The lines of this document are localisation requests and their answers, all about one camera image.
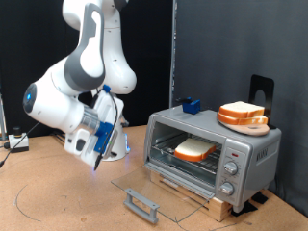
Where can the vertical metal pole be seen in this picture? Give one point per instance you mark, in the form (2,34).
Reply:
(173,48)

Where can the emergency stop button box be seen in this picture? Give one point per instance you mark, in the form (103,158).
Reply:
(18,142)

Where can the wooden slatted base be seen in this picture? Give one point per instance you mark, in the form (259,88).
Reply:
(221,208)

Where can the glass oven door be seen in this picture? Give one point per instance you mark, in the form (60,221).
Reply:
(141,205)

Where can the metal stand leg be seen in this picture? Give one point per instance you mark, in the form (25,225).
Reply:
(2,118)

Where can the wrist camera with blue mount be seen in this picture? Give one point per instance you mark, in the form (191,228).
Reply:
(102,134)

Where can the black metal bookend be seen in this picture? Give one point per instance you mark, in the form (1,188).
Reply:
(256,83)

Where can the silver oven knob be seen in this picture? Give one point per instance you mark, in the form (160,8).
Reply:
(226,188)
(231,167)

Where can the black curtain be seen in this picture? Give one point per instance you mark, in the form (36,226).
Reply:
(32,48)

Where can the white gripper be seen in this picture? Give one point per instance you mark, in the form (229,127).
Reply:
(78,144)

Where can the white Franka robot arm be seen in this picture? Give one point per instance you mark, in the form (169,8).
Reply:
(86,57)

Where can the round wooden board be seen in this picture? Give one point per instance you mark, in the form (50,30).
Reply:
(253,130)

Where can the black tape strip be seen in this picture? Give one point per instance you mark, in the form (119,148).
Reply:
(260,197)

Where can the white bread slice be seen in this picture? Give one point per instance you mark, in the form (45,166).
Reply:
(194,149)
(240,110)
(240,121)

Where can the silver toaster oven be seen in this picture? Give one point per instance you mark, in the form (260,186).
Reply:
(263,160)

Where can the grey curtain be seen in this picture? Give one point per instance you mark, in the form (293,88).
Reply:
(224,41)

